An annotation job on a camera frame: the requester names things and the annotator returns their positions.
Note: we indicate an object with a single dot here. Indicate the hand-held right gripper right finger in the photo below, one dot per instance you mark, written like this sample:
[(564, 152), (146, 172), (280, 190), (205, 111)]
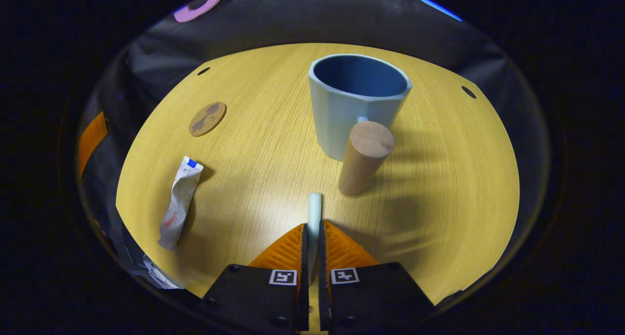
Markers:
[(324, 296)]

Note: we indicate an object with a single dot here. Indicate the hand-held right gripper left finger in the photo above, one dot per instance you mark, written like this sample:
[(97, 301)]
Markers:
[(303, 296)]

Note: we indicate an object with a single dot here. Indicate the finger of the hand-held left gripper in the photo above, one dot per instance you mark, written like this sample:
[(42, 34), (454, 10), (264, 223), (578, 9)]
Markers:
[(90, 139)]

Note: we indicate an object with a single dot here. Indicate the pale green toothbrush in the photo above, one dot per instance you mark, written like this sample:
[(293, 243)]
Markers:
[(315, 210)]

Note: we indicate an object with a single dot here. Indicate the white toothpaste tube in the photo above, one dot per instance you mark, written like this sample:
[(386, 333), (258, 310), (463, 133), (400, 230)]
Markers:
[(180, 198)]

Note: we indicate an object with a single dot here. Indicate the round wooden coaster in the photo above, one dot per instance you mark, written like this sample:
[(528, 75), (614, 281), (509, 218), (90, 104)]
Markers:
[(207, 118)]

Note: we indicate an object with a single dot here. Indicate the wooden desktop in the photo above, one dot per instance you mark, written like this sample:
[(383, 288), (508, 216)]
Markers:
[(254, 178)]

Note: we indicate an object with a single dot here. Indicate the white printed label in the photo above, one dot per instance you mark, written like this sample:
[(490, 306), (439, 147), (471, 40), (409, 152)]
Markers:
[(158, 274)]

